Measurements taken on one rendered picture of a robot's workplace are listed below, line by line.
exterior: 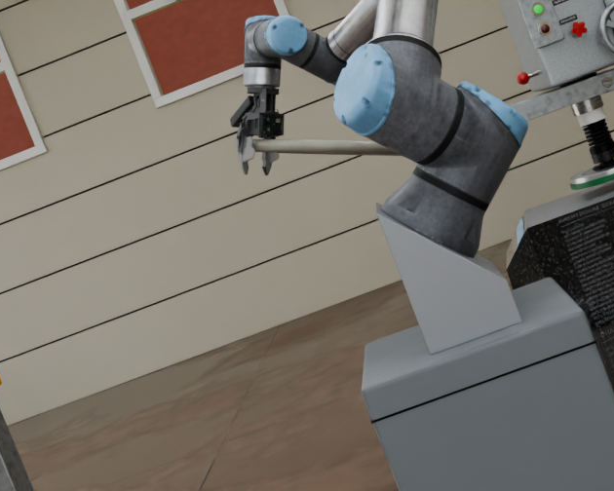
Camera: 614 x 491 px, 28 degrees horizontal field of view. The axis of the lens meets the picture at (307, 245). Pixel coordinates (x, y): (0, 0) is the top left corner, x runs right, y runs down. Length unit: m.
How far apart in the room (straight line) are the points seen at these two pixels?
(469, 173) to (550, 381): 0.39
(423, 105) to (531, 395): 0.52
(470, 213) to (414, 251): 0.14
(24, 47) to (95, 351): 2.39
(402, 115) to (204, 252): 7.36
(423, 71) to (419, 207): 0.24
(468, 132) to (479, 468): 0.58
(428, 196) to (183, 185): 7.27
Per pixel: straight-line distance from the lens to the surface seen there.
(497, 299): 2.13
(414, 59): 2.14
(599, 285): 2.97
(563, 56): 3.15
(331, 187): 9.26
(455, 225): 2.16
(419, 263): 2.12
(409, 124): 2.10
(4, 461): 2.89
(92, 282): 9.60
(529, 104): 3.17
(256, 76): 2.97
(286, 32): 2.86
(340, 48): 2.87
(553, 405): 2.11
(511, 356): 2.09
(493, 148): 2.17
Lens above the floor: 1.28
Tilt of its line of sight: 5 degrees down
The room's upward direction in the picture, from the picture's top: 21 degrees counter-clockwise
